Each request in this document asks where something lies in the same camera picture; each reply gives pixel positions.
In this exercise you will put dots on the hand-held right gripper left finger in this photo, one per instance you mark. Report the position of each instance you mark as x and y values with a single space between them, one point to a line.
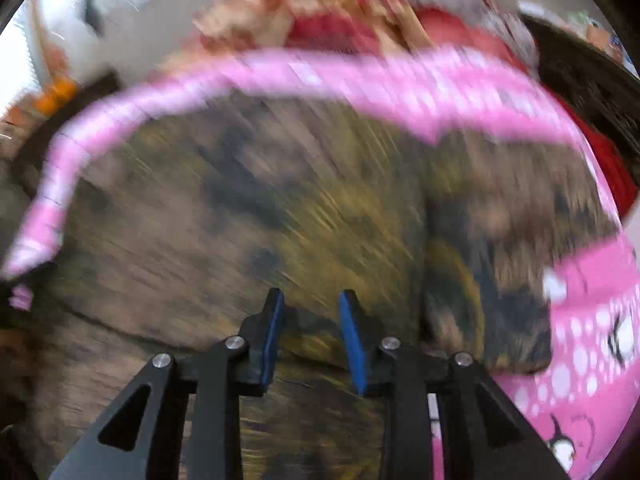
273 345

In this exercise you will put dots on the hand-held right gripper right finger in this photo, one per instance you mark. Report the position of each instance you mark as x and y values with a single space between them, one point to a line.
353 350

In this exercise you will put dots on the brown olive patterned garment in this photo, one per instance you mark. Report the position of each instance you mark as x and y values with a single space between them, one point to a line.
250 200

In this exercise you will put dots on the pink penguin printed blanket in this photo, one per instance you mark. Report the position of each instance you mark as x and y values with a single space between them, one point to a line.
590 310

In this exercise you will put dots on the red and gold floral cloth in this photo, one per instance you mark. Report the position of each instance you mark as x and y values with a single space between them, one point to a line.
320 25

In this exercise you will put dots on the orange object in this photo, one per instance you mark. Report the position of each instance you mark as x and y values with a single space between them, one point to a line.
57 97

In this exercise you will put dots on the red and beige cloth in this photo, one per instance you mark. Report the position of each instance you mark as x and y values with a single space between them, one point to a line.
450 25

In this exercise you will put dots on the dark wooden furniture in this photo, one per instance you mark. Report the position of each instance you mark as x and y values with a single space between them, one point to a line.
590 90

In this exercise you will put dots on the colourful clutter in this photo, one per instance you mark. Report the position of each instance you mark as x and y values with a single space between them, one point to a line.
595 35

